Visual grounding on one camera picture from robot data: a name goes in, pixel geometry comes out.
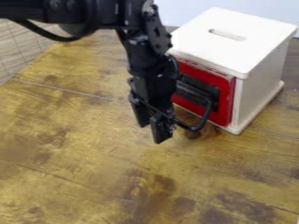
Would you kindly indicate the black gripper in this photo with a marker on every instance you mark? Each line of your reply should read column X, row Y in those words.
column 152, row 84

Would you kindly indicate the red drawer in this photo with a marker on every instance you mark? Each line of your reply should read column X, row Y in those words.
column 223, row 81

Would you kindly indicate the white wooden cabinet box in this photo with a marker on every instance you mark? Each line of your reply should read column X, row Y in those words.
column 243, row 46

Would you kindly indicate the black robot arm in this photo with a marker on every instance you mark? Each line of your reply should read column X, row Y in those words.
column 68, row 20

